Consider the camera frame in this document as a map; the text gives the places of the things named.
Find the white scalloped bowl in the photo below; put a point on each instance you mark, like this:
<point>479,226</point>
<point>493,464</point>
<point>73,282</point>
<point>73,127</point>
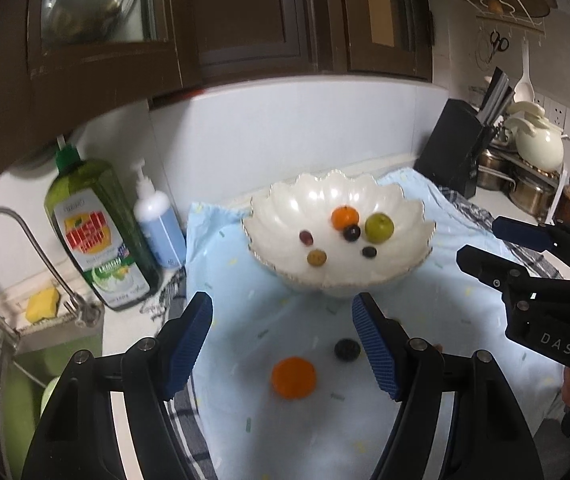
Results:
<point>277,216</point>

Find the cream ceramic kettle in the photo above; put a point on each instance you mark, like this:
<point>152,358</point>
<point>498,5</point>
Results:
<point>538,141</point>

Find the green apple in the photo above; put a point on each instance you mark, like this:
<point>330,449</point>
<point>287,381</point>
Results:
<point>379,228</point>

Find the yellowish small round fruit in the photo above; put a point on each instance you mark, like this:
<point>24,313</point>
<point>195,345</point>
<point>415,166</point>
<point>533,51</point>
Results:
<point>316,258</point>

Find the light blue cloth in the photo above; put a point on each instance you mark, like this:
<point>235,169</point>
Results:
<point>340,430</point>

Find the large orange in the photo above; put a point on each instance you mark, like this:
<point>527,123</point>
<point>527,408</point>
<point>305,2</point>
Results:
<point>294,378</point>

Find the yellow sponge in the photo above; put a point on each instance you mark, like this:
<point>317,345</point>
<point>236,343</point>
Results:
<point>43,305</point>

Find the steel pot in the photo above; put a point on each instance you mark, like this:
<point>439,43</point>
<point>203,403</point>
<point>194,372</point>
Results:
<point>530,194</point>

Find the black knife block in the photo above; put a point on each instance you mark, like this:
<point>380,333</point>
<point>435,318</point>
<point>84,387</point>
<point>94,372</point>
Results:
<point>450,156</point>

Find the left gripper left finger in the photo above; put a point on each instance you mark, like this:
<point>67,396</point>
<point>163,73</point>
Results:
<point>180,341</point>

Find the green dish soap bottle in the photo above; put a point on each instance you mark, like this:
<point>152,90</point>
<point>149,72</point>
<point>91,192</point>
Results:
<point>91,216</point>

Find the brown small round fruit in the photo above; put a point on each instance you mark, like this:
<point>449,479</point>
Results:
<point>306,238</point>

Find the white blue pump bottle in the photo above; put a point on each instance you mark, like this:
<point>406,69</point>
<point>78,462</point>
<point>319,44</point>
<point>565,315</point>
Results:
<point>158,222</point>

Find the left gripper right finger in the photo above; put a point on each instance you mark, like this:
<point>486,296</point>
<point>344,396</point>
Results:
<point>394,356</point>

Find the checkered kitchen towel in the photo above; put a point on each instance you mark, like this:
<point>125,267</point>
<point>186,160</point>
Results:
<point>183,408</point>

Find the chrome kitchen faucet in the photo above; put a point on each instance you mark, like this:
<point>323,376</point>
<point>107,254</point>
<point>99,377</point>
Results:
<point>82,304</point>

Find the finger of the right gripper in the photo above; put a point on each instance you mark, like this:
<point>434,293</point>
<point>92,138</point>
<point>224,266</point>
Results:
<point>522,234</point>
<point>505,276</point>

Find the dark wooden wall cabinet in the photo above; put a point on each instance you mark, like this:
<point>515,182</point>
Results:
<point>66,62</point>

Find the black scissors on wall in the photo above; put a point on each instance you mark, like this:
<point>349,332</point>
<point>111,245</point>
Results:
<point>498,44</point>

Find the small orange mandarin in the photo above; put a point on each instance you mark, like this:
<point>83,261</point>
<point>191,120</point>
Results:
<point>344,216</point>

